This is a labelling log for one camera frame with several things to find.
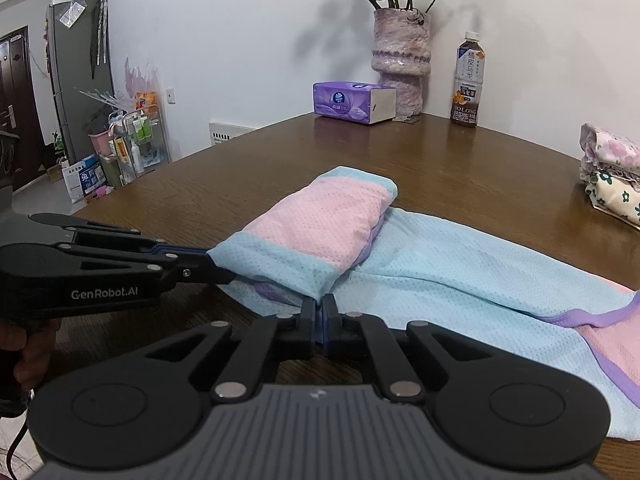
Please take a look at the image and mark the person's left hand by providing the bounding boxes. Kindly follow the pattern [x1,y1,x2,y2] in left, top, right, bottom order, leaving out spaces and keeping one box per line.
[0,316,62,392]

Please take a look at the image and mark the rolling storage cart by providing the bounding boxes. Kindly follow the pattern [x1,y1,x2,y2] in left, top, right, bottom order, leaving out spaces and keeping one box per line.
[107,104,170,186]

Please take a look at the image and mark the hanging straps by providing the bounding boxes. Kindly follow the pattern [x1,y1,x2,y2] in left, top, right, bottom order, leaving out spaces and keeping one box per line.
[90,0,108,80]

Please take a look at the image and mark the purple tissue box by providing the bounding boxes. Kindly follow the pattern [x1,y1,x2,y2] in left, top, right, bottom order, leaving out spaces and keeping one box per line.
[312,81,398,126]

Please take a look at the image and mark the cream flowered folded cloth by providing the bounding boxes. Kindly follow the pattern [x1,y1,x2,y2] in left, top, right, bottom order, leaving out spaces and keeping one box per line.
[584,170,640,228]

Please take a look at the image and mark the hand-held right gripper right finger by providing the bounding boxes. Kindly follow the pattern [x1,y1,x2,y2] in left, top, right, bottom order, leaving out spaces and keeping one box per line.
[322,294,493,404]

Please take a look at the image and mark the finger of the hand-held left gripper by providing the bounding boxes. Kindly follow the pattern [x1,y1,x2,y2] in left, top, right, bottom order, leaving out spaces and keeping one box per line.
[74,227,209,257]
[55,242,237,289]

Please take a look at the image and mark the pink and blue mesh garment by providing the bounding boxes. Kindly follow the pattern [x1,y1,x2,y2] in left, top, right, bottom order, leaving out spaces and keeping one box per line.
[207,164,640,443]

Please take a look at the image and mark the white clothes hanger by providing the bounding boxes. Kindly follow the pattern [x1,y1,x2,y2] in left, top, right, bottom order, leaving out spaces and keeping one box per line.
[77,87,132,111]

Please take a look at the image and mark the tea bottle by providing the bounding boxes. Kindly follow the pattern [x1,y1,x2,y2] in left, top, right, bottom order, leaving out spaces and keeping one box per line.
[450,31,487,128]

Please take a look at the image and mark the clear plastic packet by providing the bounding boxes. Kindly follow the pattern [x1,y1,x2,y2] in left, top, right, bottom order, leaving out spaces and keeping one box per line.
[59,1,87,28]

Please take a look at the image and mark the lavender ruffled folded cloth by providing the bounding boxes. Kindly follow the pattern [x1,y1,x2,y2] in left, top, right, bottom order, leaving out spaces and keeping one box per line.
[580,157,640,191]

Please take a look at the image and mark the green waste bin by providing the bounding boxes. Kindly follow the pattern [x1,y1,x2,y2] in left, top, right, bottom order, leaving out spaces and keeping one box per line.
[97,152,123,188]

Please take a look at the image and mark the blue and white carton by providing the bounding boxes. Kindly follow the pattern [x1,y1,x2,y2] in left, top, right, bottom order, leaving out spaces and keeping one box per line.
[62,155,108,205]

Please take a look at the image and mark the purple fuzzy vase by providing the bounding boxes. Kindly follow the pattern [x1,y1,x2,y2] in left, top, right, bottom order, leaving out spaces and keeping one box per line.
[371,7,432,117]

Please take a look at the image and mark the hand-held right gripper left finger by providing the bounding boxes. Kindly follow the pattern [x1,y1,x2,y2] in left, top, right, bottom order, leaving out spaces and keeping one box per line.
[145,294,320,404]

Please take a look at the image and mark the dark door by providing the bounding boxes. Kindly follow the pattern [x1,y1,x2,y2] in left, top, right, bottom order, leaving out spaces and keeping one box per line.
[0,25,45,195]

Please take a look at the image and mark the black cable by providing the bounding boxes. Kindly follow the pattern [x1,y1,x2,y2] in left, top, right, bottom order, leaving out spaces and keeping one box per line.
[6,407,32,480]

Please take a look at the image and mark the pink bin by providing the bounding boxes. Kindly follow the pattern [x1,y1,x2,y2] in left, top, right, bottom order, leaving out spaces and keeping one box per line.
[87,129,113,157]

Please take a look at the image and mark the pink floral folded cloth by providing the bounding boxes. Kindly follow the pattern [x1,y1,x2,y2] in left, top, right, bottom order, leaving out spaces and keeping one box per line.
[579,122,640,176]

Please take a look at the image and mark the pink plastic bag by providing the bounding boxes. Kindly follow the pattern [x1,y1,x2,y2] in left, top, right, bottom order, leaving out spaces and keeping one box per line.
[122,57,162,111]

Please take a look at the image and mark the grey refrigerator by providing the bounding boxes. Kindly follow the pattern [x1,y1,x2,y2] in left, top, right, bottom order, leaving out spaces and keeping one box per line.
[45,0,117,163]

